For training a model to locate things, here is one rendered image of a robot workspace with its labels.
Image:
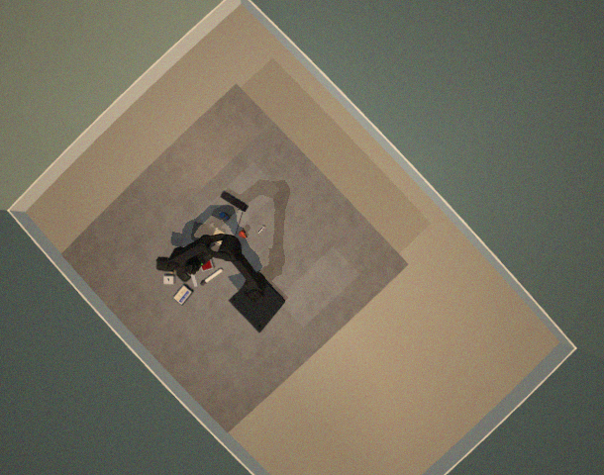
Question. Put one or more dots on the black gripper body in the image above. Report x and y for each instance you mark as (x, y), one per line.
(197, 260)

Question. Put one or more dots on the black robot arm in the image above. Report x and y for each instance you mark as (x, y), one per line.
(229, 250)

